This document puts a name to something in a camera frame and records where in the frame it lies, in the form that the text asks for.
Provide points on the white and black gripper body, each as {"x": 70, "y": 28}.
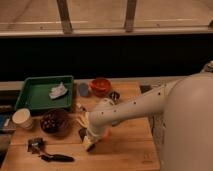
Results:
{"x": 88, "y": 139}

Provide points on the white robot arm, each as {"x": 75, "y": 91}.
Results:
{"x": 185, "y": 107}

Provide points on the banana peel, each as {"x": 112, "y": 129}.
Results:
{"x": 83, "y": 120}

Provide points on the dark brown bowl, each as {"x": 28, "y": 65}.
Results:
{"x": 56, "y": 122}

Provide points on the small dark round object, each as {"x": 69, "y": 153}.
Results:
{"x": 115, "y": 96}

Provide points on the blue cup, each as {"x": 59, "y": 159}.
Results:
{"x": 83, "y": 89}

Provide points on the red bowl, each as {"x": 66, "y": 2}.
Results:
{"x": 100, "y": 86}

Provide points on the crumpled white cloth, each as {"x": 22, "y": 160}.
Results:
{"x": 58, "y": 91}

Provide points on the green plastic tray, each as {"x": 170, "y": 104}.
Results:
{"x": 35, "y": 91}

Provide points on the white paper cup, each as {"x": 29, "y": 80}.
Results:
{"x": 23, "y": 118}

